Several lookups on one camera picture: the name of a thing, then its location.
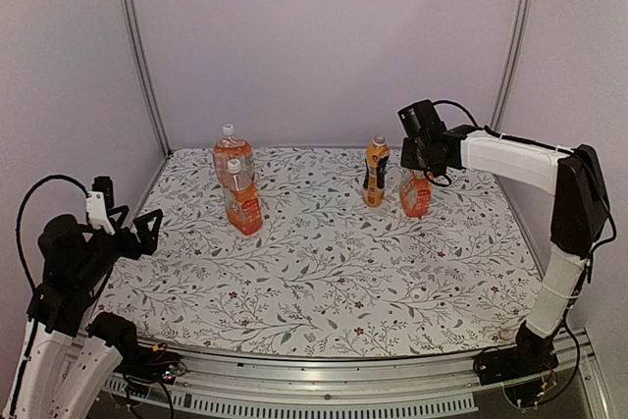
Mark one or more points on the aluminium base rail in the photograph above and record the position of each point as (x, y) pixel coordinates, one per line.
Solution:
(224, 384)

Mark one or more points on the left aluminium corner post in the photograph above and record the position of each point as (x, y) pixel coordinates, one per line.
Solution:
(144, 76)

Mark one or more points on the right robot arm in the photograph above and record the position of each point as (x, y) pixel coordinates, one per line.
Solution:
(572, 194)

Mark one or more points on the aluminium corner post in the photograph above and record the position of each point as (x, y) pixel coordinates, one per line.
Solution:
(515, 47)
(144, 76)

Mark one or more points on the floral tablecloth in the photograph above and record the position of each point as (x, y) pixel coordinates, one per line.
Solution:
(326, 275)

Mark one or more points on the orange tea bottle front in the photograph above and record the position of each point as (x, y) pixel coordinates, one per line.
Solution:
(241, 199)

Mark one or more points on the right aluminium corner post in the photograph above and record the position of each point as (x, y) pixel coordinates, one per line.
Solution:
(515, 47)

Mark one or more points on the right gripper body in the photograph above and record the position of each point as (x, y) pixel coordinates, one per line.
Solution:
(416, 160)

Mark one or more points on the milk tea bottle dark label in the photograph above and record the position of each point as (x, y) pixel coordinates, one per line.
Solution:
(376, 161)

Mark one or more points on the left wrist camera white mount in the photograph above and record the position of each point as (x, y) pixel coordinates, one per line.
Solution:
(98, 202)

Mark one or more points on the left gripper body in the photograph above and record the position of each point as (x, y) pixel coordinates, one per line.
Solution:
(130, 248)

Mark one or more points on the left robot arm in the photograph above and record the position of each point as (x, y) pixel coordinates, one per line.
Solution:
(76, 259)

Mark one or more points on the orange tea bottle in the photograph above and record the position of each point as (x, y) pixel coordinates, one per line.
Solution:
(415, 192)
(229, 147)
(241, 199)

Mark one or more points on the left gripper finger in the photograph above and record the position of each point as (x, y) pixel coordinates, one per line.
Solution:
(147, 228)
(116, 217)

